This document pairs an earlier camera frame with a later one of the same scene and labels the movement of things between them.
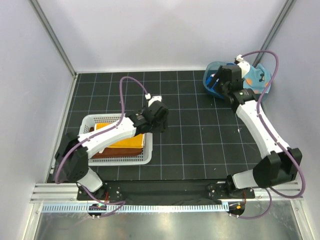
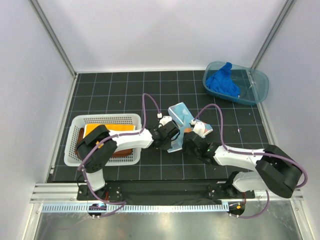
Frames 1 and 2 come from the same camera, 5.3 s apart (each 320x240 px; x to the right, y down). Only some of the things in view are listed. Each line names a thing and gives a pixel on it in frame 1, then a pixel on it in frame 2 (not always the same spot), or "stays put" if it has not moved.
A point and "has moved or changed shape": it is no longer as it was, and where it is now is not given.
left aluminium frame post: (53, 37) stays put
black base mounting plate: (166, 192) stays put
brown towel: (116, 151) has moved or changed shape
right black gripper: (219, 76) -> (186, 149)
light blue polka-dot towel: (257, 79) -> (184, 120)
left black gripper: (163, 126) -> (166, 146)
